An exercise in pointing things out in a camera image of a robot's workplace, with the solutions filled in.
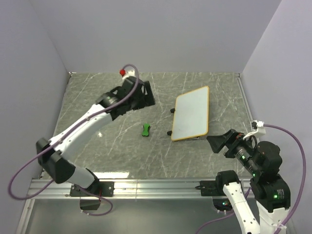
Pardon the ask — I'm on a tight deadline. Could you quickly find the aluminium front rail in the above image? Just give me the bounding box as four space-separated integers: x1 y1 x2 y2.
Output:
35 177 215 200

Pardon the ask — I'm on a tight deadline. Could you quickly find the black box under rail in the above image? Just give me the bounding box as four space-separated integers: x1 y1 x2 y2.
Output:
79 199 100 211

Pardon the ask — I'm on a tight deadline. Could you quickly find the aluminium right side rail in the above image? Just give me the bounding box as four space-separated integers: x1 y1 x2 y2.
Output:
234 73 271 178

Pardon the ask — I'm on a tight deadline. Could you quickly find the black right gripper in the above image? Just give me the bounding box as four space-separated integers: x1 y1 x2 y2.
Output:
206 126 261 174

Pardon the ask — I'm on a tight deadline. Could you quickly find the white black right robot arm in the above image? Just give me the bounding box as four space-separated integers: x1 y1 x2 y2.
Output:
207 129 291 234

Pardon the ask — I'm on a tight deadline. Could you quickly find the green whiteboard eraser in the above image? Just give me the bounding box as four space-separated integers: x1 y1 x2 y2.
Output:
141 123 151 137

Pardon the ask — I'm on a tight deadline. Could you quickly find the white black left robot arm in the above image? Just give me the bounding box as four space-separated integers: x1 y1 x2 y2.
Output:
36 76 155 196

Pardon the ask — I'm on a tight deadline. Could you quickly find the yellow framed whiteboard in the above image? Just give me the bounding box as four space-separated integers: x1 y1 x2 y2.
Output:
170 86 210 141

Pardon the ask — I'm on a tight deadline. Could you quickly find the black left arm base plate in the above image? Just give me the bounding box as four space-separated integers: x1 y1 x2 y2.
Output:
70 180 115 197

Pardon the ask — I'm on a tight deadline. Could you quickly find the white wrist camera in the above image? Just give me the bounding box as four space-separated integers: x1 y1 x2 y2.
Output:
243 120 266 140
119 69 137 81

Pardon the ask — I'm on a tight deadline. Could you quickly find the aluminium rail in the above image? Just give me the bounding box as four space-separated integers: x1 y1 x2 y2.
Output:
35 177 215 200
234 73 271 178

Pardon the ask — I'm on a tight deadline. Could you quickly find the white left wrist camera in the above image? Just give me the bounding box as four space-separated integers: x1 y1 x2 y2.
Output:
119 69 137 81

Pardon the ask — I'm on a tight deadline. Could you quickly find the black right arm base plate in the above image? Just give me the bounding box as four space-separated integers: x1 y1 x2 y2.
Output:
195 180 225 196

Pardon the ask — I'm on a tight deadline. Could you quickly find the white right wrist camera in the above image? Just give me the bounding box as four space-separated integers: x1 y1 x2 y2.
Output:
243 120 266 140

